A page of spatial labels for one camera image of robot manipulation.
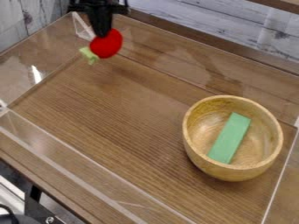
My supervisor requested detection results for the clear acrylic tray wall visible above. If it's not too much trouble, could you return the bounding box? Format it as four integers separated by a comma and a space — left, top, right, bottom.
0, 101, 195, 224

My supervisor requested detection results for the wooden bowl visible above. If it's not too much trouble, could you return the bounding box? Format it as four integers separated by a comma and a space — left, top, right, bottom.
181, 95, 284, 182

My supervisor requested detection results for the green rectangular block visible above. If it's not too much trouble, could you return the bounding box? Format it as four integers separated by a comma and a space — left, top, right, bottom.
207, 112, 251, 164

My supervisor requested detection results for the red plush fruit green stem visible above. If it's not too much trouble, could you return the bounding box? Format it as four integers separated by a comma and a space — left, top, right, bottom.
79, 29, 123, 65

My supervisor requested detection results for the black metal table frame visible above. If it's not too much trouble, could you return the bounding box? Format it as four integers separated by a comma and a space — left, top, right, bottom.
0, 185, 65, 224

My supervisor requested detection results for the clear acrylic corner bracket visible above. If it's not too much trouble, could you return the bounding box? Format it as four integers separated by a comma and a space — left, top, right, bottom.
70, 11, 96, 41

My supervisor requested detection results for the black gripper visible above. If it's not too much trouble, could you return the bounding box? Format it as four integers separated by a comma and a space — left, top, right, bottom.
68, 0, 129, 38

